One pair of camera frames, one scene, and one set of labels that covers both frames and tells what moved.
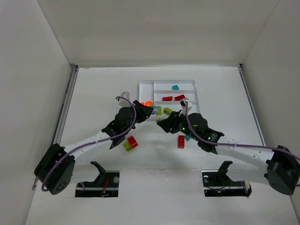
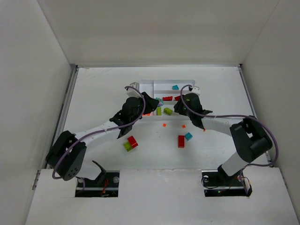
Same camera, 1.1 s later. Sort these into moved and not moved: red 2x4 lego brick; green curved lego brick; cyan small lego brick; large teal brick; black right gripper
Moved: large teal brick; black right gripper
Not moved: red 2x4 lego brick; green curved lego brick; cyan small lego brick
